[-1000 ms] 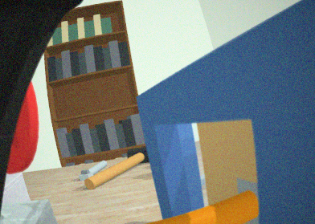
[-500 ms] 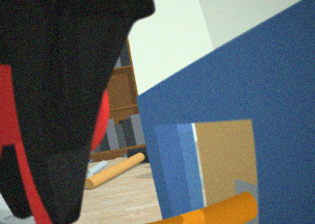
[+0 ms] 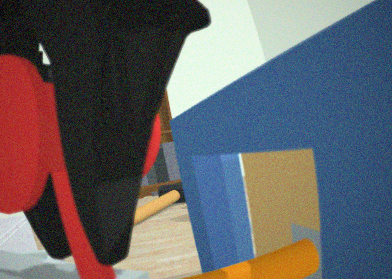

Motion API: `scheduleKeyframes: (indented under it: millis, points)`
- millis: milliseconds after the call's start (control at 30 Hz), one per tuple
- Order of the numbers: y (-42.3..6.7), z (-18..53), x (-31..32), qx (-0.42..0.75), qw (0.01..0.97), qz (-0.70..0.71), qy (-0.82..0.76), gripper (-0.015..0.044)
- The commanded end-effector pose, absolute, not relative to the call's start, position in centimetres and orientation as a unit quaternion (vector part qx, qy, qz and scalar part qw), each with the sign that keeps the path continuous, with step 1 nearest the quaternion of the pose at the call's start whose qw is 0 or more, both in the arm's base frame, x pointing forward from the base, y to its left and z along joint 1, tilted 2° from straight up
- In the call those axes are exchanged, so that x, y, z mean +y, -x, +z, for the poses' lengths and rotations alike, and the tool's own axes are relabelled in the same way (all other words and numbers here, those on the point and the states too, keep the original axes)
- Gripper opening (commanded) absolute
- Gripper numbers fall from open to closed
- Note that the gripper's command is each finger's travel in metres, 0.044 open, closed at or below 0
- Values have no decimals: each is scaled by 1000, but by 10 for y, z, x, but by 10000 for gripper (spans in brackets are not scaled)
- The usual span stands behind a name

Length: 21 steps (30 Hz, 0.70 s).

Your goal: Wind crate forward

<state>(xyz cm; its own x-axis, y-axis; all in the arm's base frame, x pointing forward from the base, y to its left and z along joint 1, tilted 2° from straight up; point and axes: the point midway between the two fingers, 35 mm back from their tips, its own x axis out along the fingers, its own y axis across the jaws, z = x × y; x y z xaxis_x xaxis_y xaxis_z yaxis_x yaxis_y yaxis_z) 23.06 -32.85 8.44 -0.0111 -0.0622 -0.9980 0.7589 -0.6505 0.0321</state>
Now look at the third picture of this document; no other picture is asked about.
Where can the wooden-handled mallet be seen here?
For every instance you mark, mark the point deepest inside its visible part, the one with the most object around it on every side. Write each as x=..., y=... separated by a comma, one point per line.
x=167, y=194

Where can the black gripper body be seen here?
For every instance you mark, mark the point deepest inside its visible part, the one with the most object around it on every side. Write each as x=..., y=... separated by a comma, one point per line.
x=16, y=35

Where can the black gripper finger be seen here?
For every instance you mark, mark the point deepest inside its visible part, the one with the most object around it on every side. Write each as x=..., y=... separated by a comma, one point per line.
x=112, y=61
x=44, y=216

